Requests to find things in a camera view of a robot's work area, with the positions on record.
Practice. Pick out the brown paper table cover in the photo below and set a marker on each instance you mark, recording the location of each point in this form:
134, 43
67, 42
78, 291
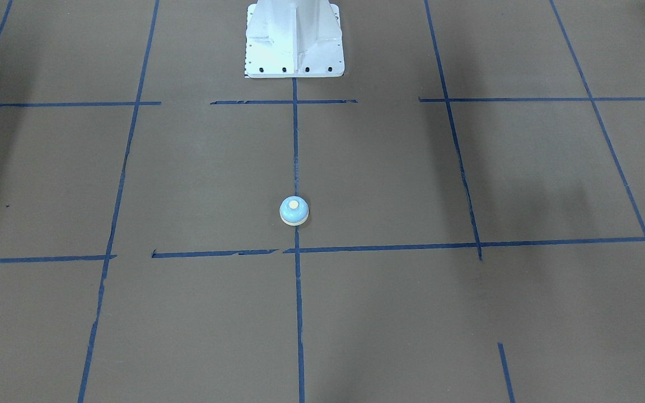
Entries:
475, 181

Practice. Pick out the blue and cream bell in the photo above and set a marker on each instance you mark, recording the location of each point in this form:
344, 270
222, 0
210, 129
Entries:
294, 211

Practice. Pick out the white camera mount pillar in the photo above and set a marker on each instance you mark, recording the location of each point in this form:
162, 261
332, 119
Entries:
293, 39

